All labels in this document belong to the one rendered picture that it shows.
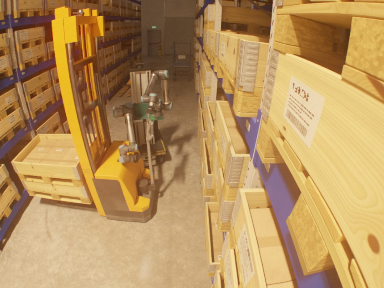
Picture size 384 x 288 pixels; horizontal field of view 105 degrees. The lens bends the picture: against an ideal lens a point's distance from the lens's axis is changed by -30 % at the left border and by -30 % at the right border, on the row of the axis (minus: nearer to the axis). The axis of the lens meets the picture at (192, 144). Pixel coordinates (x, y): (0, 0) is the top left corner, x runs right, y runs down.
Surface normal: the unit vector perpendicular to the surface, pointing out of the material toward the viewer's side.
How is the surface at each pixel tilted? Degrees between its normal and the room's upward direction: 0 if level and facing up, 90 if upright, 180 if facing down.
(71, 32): 90
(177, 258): 0
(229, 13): 90
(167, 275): 0
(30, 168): 90
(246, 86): 90
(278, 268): 0
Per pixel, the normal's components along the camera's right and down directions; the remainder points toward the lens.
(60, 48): 0.00, 0.54
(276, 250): 0.03, -0.84
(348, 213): -1.00, -0.03
